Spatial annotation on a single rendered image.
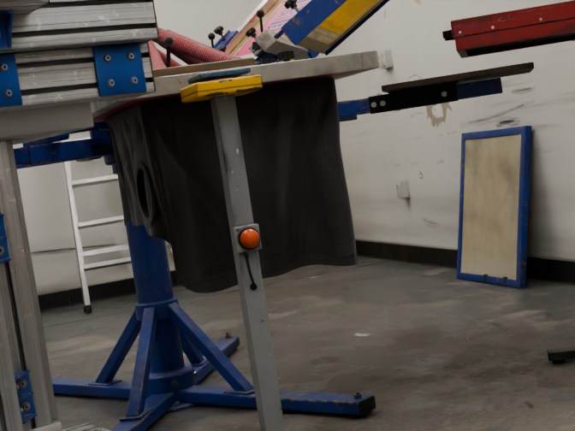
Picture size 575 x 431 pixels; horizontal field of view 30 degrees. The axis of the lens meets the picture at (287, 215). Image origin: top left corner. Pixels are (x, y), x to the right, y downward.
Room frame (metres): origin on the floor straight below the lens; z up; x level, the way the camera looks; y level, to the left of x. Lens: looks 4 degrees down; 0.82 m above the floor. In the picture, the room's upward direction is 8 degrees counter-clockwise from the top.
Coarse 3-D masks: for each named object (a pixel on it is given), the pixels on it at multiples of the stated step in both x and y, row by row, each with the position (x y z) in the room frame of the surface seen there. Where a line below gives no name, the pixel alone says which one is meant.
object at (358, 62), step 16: (272, 64) 2.28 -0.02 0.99; (288, 64) 2.29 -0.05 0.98; (304, 64) 2.31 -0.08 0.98; (320, 64) 2.32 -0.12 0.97; (336, 64) 2.33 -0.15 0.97; (352, 64) 2.34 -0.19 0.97; (368, 64) 2.35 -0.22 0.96; (160, 80) 2.21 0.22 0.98; (176, 80) 2.22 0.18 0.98; (272, 80) 2.28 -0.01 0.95; (144, 96) 2.19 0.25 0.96; (160, 96) 2.22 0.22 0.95; (96, 112) 2.47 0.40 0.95
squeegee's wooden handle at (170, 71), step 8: (192, 64) 2.84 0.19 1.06; (200, 64) 2.85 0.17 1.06; (208, 64) 2.85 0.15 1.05; (216, 64) 2.86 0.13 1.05; (224, 64) 2.87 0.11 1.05; (232, 64) 2.87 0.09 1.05; (240, 64) 2.88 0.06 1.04; (248, 64) 2.89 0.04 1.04; (160, 72) 2.81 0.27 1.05; (168, 72) 2.82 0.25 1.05; (176, 72) 2.83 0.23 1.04; (184, 72) 2.83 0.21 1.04; (192, 72) 2.84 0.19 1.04
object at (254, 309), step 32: (192, 96) 2.02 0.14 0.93; (224, 96) 2.05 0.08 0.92; (224, 128) 2.04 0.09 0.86; (224, 160) 2.04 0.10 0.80; (224, 192) 2.07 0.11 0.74; (256, 224) 2.04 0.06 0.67; (256, 256) 2.05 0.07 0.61; (256, 320) 2.05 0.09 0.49; (256, 352) 2.04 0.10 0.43; (256, 384) 2.06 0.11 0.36
